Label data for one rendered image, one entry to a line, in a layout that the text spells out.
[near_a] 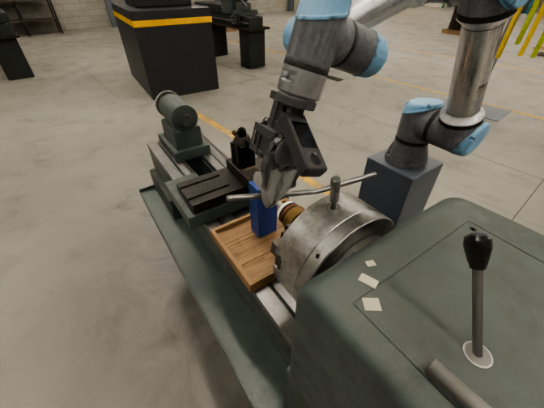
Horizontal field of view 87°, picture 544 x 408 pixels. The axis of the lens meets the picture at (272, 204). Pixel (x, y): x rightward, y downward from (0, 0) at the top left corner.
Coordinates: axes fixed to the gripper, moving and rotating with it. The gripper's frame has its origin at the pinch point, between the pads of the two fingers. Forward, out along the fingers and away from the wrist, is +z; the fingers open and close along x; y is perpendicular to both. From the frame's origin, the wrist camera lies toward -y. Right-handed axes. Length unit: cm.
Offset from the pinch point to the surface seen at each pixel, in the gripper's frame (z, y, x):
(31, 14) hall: 73, 1416, 20
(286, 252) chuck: 13.6, -0.9, -8.6
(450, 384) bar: 3.3, -37.2, -1.7
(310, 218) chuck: 4.7, -0.3, -12.8
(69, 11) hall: 33, 1428, -91
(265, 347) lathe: 72, 8, -28
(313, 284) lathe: 6.7, -15.7, 0.0
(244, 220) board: 34, 40, -27
